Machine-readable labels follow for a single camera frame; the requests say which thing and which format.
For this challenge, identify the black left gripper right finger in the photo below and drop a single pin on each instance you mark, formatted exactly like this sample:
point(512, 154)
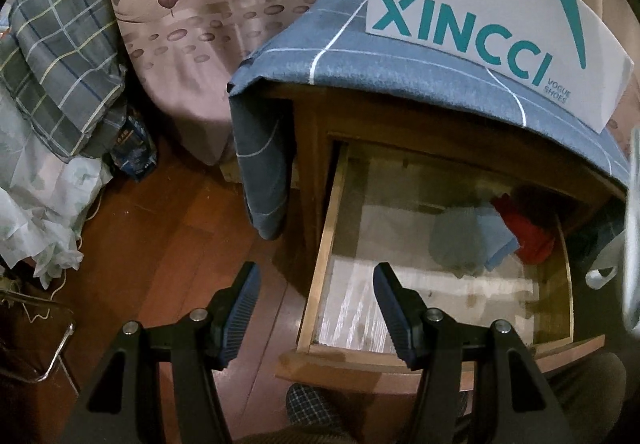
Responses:
point(403, 311)

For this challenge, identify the grey plaid blanket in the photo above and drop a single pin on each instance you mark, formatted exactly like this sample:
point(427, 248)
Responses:
point(59, 63)

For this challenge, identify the metal frame chair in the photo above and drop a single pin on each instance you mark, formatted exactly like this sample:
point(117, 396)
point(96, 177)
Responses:
point(35, 334)

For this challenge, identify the wooden open drawer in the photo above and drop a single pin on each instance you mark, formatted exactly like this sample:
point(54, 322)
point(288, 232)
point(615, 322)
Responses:
point(382, 208)

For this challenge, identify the checked slipper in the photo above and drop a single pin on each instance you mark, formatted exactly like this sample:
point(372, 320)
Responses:
point(311, 406)

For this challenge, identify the red garment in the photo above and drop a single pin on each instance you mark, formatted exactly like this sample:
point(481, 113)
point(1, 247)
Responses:
point(535, 243)

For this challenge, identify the white Xincci shoe box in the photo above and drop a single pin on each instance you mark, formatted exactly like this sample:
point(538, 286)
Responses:
point(560, 49)

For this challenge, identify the white floral crumpled fabric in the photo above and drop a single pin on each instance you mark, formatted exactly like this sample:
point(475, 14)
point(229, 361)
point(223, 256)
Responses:
point(44, 201)

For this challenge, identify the blue folded garment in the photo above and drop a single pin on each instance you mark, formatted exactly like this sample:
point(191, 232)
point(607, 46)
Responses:
point(470, 240)

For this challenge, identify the blue checked cloth cover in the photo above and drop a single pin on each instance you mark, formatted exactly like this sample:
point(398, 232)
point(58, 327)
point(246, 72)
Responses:
point(328, 46)

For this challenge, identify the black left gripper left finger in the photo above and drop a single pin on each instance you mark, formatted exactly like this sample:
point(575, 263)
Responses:
point(230, 312)

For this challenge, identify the dark blue package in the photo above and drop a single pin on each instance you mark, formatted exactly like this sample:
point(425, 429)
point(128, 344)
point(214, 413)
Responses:
point(134, 153)

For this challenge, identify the white lace bra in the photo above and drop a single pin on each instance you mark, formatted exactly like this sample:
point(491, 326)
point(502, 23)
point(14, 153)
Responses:
point(619, 259)

